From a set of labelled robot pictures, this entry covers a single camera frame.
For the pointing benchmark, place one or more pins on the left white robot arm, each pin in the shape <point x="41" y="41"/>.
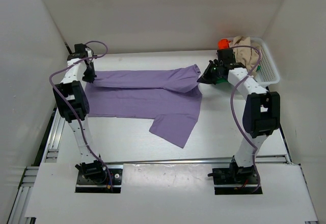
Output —
<point x="74" y="107"/>

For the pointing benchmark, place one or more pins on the white plastic basket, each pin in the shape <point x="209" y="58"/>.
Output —
<point x="268" y="73"/>

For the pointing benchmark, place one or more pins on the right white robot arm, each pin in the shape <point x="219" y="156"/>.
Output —
<point x="261" y="115"/>

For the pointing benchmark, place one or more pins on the green t shirt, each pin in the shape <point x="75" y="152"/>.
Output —
<point x="222" y="80"/>

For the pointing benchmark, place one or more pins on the orange t shirt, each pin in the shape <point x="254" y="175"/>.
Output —
<point x="223" y="44"/>

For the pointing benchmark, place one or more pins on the white front board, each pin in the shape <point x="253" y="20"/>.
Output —
<point x="170" y="194"/>

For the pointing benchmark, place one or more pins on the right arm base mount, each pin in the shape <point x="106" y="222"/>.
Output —
<point x="235" y="180"/>

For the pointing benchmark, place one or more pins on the beige t shirt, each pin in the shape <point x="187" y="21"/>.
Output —
<point x="245" y="55"/>

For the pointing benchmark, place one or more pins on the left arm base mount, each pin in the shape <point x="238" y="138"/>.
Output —
<point x="94" y="178"/>

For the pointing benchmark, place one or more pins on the aluminium frame rail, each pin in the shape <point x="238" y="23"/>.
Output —
<point x="214" y="139"/>

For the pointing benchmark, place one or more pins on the purple t shirt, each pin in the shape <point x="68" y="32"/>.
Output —
<point x="171" y="98"/>

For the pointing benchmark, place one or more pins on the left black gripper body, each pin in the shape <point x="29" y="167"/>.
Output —
<point x="89" y="72"/>

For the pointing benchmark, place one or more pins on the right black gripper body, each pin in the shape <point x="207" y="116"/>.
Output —
<point x="212" y="69"/>

